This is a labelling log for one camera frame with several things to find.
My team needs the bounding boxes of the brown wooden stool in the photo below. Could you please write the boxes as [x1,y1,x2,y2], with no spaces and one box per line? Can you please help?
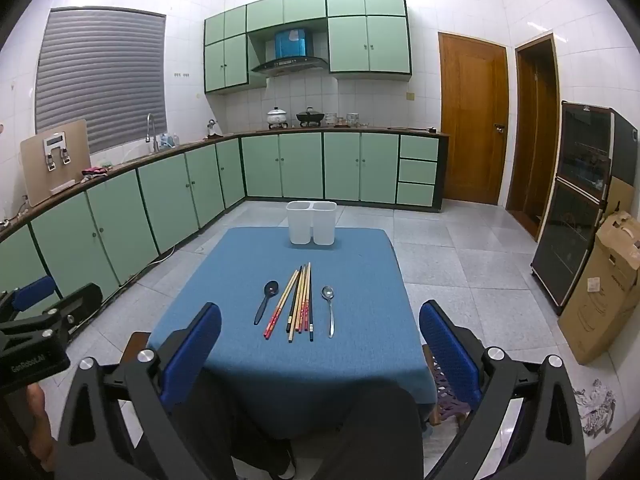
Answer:
[122,332,152,367]

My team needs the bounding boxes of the grey window blind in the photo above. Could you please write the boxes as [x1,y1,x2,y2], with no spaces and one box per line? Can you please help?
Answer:
[34,7,167,155]

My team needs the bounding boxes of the metal spoon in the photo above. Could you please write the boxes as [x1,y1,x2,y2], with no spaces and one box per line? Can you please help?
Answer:
[321,285,336,339]

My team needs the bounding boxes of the white bracket on board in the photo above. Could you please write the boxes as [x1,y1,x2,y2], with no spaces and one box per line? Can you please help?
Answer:
[42,132,72,171]

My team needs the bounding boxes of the range hood with blue film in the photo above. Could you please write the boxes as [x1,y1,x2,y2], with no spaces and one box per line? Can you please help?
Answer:
[250,27,330,79]

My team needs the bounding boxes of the wooden door in frame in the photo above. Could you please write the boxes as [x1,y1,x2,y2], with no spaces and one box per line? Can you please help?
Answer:
[505,33,560,242]

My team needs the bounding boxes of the metal sink faucet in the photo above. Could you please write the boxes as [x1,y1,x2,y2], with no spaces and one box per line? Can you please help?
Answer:
[144,113,160,154]

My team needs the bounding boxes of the purple plastic stool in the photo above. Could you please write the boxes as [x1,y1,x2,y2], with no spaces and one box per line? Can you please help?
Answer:
[422,344,482,427]

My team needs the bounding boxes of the tall cardboard box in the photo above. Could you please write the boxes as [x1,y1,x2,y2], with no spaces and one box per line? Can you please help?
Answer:
[557,210,640,366]

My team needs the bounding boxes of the black glass-front cabinet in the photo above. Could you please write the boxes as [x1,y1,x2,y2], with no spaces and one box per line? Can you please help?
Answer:
[530,100,639,316]

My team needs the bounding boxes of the black wok with lid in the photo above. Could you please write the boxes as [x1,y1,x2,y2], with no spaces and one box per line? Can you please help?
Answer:
[295,107,326,127]

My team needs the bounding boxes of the black spoon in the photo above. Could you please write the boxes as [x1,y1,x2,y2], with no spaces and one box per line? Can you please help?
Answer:
[253,280,280,326]

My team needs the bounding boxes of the blue tablecloth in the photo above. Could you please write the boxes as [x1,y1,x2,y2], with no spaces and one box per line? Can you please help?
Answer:
[146,226,439,442]

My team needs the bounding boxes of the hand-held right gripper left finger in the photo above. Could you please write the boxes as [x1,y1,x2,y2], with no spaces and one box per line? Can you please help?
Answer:
[55,302,236,480]

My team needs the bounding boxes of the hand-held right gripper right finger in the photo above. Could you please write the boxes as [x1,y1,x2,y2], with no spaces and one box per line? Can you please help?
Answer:
[419,300,586,480]

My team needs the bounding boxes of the wooden door with handle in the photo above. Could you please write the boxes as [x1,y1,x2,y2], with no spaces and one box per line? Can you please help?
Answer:
[438,31,510,206]

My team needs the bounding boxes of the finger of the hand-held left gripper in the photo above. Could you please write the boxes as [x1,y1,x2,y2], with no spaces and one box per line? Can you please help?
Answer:
[30,282,104,337]
[0,275,58,319]

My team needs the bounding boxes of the black-and-white patterned cloth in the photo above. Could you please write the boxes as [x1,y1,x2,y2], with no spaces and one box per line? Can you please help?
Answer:
[572,379,617,437]

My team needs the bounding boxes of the green base cabinets with counter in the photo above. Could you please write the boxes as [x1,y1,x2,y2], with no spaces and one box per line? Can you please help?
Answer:
[0,129,450,323]

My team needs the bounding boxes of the person's left hand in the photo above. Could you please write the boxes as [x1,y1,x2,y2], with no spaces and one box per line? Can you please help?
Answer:
[26,383,58,473]

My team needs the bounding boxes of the green wall cabinets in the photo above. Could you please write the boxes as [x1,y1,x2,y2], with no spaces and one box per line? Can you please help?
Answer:
[203,0,414,94]

